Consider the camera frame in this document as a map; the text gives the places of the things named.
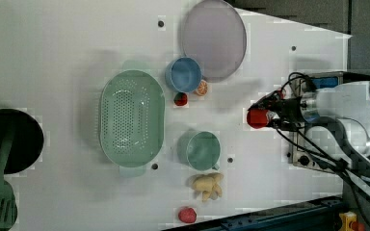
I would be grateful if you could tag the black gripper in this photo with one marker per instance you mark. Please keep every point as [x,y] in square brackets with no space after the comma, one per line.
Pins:
[283,114]

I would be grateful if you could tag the red plush ketchup bottle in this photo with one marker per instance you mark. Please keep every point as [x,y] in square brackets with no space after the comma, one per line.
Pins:
[257,119]

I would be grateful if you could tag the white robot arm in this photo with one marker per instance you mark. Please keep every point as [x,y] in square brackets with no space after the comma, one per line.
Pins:
[333,123]

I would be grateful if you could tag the black toaster oven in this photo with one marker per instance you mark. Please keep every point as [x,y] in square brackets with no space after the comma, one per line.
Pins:
[297,156]

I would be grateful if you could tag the orange slice toy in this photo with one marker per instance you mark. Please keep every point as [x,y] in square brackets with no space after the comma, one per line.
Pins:
[202,88]

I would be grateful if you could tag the green mug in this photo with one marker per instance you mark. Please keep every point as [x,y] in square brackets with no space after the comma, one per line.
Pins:
[200,150]

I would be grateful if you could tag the red strawberry toy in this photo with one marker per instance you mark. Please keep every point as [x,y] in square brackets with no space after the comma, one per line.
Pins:
[181,99]

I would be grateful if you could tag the yellow banana bunch toy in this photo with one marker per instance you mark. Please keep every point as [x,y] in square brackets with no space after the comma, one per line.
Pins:
[208,184]

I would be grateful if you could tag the blue cup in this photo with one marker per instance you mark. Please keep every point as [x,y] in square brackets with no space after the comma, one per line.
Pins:
[183,75]

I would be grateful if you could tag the lilac round plate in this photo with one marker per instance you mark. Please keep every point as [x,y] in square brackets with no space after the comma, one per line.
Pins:
[214,35]

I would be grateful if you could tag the yellow clamp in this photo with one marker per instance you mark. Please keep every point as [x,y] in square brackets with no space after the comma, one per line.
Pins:
[350,222]

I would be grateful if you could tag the red apple toy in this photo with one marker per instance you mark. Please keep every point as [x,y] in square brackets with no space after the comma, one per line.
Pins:
[187,215]

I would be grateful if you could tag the green oval colander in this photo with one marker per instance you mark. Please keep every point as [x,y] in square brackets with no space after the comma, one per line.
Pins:
[132,119]

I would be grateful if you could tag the black cylindrical container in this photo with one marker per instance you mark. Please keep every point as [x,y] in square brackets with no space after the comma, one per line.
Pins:
[27,142]

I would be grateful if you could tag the green spatula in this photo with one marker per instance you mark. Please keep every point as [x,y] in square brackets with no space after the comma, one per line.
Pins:
[7,200]

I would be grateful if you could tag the blue metal frame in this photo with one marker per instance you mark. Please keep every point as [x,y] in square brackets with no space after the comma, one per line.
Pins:
[313,215]

